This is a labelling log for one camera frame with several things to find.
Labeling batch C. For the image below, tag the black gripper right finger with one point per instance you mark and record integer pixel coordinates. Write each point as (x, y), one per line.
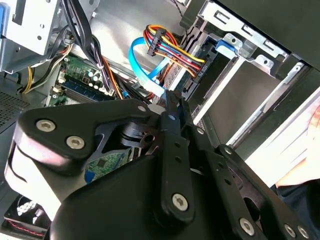
(235, 202)

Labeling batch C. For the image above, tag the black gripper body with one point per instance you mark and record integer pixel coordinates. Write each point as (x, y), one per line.
(112, 207)

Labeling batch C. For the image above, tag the hard disk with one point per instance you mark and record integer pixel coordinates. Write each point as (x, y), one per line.
(225, 48)

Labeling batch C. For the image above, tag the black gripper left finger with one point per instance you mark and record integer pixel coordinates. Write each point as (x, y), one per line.
(75, 115)

